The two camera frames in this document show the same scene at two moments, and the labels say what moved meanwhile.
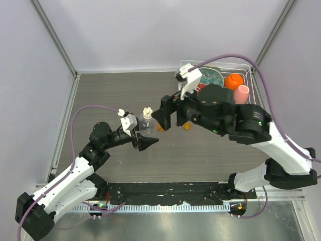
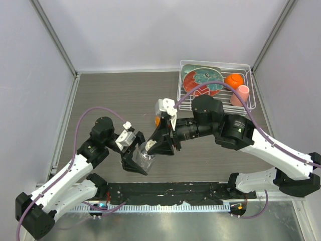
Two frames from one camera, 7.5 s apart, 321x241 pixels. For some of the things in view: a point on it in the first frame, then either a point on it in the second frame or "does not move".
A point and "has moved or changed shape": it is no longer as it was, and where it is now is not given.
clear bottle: [147, 127] → [144, 160]
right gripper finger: [163, 116] → [161, 147]
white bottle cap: [147, 112] has moved or changed shape
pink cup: [241, 94] does not move
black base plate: [173, 193] does not move
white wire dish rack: [237, 76] does not move
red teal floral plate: [209, 76] does not move
